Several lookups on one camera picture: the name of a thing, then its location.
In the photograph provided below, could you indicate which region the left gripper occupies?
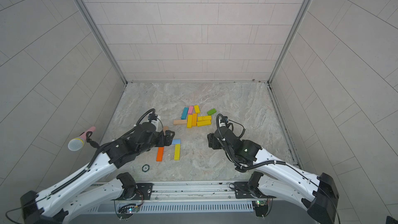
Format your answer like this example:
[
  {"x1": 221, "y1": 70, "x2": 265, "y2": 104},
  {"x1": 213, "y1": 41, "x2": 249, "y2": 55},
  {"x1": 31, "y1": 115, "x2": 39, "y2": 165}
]
[{"x1": 137, "y1": 130, "x2": 178, "y2": 155}]

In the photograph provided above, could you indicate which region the light blue block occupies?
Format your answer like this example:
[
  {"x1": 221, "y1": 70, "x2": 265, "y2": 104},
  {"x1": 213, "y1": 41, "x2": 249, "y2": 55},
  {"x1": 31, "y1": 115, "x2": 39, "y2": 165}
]
[{"x1": 172, "y1": 139, "x2": 181, "y2": 145}]

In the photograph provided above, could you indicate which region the teal block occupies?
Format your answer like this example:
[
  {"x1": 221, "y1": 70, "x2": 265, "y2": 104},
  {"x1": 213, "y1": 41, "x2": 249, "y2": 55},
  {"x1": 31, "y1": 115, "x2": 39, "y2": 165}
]
[{"x1": 181, "y1": 107, "x2": 189, "y2": 120}]

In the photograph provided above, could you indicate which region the pink block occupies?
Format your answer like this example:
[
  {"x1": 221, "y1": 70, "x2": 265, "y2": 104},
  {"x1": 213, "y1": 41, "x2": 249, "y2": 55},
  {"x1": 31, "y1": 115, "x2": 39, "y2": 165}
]
[{"x1": 188, "y1": 106, "x2": 194, "y2": 115}]

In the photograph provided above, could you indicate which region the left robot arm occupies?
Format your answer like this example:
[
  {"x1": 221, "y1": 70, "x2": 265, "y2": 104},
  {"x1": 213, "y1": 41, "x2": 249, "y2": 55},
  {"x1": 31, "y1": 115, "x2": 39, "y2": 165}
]
[{"x1": 20, "y1": 114, "x2": 175, "y2": 224}]

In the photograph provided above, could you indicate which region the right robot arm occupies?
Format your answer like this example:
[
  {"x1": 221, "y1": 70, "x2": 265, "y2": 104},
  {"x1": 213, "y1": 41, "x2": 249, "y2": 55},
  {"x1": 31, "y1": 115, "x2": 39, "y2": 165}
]
[{"x1": 207, "y1": 114, "x2": 341, "y2": 224}]

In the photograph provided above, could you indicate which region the upright yellow block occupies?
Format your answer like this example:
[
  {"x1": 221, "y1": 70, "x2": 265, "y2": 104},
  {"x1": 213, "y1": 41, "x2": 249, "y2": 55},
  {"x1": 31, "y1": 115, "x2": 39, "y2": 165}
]
[{"x1": 187, "y1": 115, "x2": 193, "y2": 128}]

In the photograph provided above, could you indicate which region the green block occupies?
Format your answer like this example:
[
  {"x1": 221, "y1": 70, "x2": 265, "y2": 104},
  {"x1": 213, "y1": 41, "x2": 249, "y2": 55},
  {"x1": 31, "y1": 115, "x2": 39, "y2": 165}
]
[{"x1": 207, "y1": 108, "x2": 217, "y2": 116}]

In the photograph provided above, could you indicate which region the amber orange block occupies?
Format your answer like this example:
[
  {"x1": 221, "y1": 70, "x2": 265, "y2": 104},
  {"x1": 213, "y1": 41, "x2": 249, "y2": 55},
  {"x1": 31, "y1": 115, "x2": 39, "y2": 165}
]
[{"x1": 191, "y1": 113, "x2": 198, "y2": 127}]

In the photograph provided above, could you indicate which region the right circuit board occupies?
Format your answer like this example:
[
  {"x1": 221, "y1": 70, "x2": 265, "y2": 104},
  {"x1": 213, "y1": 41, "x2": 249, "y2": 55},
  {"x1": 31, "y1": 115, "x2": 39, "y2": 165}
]
[{"x1": 252, "y1": 200, "x2": 270, "y2": 218}]

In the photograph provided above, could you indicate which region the circuit board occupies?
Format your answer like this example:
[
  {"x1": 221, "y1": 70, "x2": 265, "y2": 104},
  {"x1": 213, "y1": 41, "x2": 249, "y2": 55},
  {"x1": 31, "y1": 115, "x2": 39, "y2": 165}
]
[
  {"x1": 252, "y1": 200, "x2": 270, "y2": 218},
  {"x1": 116, "y1": 203, "x2": 141, "y2": 221}
]

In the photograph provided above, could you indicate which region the small yellow block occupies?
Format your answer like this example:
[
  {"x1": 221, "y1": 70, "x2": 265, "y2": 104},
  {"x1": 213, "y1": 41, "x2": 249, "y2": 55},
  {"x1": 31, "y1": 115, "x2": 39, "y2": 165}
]
[{"x1": 194, "y1": 105, "x2": 201, "y2": 114}]

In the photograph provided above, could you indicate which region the left circuit board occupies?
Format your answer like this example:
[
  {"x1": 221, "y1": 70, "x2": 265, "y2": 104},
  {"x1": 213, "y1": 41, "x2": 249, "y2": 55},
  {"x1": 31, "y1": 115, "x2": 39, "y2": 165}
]
[{"x1": 116, "y1": 203, "x2": 141, "y2": 221}]

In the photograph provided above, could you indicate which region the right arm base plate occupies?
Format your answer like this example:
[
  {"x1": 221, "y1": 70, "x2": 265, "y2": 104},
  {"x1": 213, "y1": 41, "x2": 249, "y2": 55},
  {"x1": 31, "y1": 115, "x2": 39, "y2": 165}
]
[{"x1": 231, "y1": 181, "x2": 257, "y2": 199}]

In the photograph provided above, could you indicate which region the aluminium mounting rail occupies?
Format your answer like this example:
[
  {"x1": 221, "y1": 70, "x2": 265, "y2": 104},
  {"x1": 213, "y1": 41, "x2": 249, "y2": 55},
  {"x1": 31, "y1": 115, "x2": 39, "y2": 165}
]
[{"x1": 74, "y1": 178, "x2": 322, "y2": 205}]

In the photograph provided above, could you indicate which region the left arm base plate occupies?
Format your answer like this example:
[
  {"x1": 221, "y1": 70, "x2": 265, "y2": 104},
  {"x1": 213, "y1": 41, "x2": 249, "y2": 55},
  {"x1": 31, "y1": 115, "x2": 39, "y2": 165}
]
[{"x1": 131, "y1": 183, "x2": 153, "y2": 201}]

